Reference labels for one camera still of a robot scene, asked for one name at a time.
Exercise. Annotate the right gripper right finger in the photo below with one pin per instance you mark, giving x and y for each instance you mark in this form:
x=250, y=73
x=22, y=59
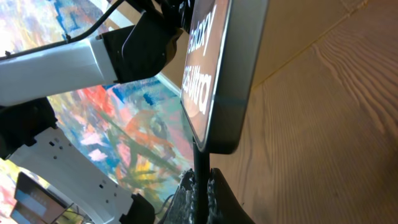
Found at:
x=223, y=207

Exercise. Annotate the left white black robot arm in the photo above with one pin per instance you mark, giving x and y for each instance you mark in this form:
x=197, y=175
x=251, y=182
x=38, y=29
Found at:
x=30, y=136

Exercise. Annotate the dark monitor screen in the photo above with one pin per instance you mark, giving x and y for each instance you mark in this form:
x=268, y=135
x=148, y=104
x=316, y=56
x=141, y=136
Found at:
x=35, y=204

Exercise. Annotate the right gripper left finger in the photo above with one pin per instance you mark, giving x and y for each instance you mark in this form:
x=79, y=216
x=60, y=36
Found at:
x=182, y=207

